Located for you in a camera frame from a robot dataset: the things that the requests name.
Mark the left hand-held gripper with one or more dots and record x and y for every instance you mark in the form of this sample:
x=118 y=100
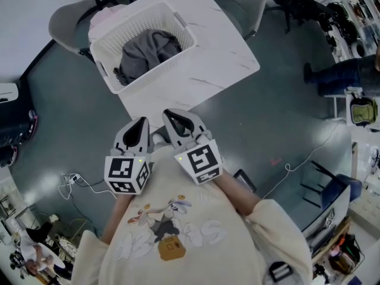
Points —
x=124 y=174

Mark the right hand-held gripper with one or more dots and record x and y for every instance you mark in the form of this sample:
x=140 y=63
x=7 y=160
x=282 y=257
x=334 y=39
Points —
x=202 y=162

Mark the grey clothes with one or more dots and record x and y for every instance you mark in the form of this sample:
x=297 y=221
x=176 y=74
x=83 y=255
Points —
x=142 y=55

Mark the white laundry basket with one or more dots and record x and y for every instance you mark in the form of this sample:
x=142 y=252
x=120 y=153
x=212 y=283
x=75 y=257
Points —
x=130 y=25

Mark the pink clothes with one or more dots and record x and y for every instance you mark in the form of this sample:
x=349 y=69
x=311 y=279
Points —
x=101 y=18

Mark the person's left forearm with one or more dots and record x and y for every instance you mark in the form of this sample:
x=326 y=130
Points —
x=117 y=218

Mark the person's right forearm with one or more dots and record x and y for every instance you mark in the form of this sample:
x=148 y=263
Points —
x=237 y=191

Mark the person's white shoe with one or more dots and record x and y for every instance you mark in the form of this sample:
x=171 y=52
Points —
x=160 y=139

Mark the white power strip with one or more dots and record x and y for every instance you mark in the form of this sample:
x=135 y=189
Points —
x=76 y=178

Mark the white marble table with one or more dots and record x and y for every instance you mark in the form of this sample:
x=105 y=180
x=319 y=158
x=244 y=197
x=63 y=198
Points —
x=225 y=55

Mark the black screen device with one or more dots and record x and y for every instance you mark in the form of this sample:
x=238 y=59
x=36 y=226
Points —
x=245 y=180

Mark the person's cream printed t-shirt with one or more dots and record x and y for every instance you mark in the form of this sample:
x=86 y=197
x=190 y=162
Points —
x=190 y=218

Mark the black case pink trim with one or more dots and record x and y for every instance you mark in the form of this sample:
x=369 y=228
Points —
x=17 y=126

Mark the white appliance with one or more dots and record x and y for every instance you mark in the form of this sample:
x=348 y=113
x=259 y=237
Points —
x=9 y=92

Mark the grey upholstered chair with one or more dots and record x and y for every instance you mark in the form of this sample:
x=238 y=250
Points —
x=258 y=4
x=59 y=25

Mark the white side table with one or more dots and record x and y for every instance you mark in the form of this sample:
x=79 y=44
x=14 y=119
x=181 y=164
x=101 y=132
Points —
x=348 y=108

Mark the grey partition panel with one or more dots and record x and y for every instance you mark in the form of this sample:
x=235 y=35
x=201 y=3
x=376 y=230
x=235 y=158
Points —
x=332 y=206

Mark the blue chair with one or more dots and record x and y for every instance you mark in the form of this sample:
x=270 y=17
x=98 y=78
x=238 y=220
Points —
x=347 y=188

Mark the green backpack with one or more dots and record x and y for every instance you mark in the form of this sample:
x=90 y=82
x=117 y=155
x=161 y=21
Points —
x=362 y=111

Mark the white drawer cabinet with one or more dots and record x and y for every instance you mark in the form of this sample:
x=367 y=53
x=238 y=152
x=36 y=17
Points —
x=368 y=206

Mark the dark open bag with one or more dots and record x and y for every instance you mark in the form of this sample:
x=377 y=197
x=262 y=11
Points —
x=347 y=255

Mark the cluttered white shelf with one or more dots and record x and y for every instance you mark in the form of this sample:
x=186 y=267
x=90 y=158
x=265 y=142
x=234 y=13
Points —
x=362 y=16

